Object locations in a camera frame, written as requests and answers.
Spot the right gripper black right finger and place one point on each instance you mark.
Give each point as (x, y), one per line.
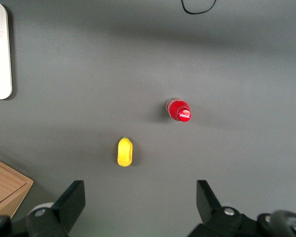
(209, 209)

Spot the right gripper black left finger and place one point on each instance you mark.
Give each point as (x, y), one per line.
(69, 205)

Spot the light wooden box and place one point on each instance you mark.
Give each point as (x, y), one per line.
(5, 185)

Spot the yellow toy banana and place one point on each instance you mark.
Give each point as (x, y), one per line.
(124, 153)

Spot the red cola bottle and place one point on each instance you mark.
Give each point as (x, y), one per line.
(183, 114)

